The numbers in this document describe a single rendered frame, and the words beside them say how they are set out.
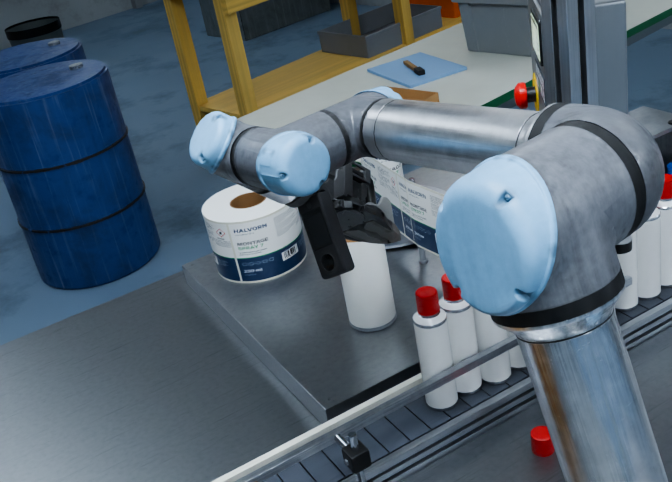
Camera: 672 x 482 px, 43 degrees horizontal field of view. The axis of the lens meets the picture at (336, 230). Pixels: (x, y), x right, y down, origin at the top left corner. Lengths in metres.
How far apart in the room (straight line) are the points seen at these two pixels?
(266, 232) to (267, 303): 0.15
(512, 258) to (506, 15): 2.56
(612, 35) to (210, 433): 0.90
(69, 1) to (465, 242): 9.44
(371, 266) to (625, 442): 0.81
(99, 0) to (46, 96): 6.55
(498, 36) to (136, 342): 1.94
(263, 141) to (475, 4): 2.32
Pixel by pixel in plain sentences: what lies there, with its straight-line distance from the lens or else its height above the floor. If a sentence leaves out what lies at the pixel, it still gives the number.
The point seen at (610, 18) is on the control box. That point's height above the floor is 1.46.
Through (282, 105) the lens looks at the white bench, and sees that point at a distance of 3.11.
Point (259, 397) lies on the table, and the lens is 1.56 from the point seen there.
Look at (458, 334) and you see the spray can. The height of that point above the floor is 1.00.
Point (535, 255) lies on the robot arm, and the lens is 0.66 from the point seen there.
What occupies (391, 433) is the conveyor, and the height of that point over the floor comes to 0.88.
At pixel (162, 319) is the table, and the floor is 0.83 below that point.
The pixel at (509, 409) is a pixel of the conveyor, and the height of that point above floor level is 0.84.
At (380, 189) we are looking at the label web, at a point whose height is 0.99.
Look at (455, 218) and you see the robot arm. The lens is 0.70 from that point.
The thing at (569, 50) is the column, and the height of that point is 1.43.
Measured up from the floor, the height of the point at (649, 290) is 0.90.
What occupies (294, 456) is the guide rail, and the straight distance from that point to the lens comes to 1.21.
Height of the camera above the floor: 1.75
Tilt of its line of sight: 27 degrees down
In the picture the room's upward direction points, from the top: 11 degrees counter-clockwise
